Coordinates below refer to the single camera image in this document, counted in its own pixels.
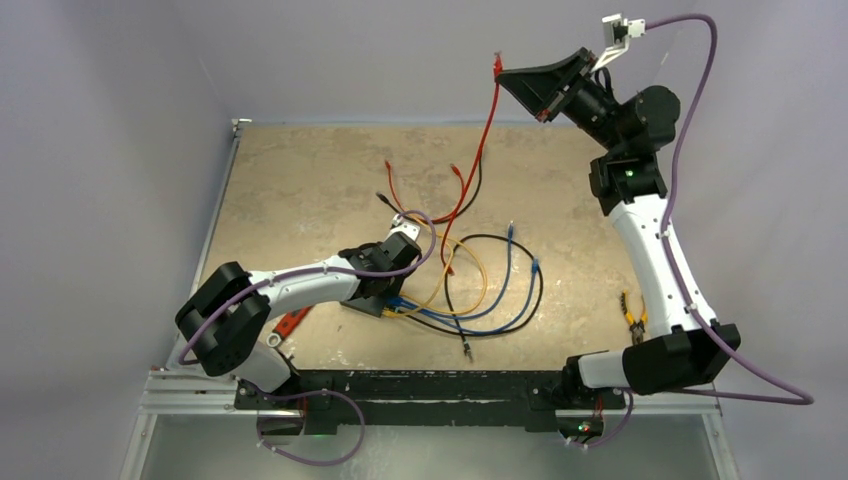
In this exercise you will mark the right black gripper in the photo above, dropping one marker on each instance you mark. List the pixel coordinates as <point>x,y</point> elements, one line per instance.
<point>544,88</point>

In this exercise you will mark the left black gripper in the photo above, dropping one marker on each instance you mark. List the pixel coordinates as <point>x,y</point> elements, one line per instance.
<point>392,289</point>

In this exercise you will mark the black network switch box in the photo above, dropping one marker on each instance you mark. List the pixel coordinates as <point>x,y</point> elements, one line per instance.
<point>372,306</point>

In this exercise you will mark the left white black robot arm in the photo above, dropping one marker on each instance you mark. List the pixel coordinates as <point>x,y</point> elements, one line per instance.
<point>222,322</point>

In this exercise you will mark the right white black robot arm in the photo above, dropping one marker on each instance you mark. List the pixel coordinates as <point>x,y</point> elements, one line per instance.
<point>627,182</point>

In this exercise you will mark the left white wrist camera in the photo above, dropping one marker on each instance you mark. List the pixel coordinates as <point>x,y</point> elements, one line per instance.
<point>402,225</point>

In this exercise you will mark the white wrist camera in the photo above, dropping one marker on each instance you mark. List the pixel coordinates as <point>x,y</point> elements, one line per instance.
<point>618,32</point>
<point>402,225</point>

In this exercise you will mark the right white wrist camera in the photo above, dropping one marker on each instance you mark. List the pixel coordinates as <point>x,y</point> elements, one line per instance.
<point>618,32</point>

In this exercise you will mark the red handled adjustable wrench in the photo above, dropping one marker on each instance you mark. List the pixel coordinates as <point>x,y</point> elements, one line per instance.
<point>285,326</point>

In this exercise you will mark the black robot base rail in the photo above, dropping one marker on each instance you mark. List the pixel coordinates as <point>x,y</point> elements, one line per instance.
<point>533,400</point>

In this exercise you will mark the yellow handled pliers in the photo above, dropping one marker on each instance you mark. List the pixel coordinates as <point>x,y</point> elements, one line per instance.
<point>636,324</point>

